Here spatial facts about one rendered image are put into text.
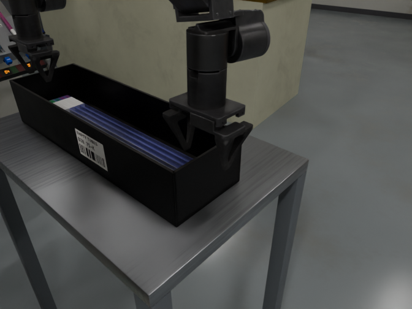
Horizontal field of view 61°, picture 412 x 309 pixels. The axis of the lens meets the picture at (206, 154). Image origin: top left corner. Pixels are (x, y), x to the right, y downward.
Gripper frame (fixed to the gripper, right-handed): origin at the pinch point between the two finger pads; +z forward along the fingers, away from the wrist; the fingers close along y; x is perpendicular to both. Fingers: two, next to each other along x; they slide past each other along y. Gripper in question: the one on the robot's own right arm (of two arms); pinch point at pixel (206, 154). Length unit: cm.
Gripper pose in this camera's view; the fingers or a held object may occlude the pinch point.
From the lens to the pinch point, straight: 57.0
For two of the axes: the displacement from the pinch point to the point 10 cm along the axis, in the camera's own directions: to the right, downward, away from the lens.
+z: -0.1, 8.5, 5.2
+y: -7.4, -3.6, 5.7
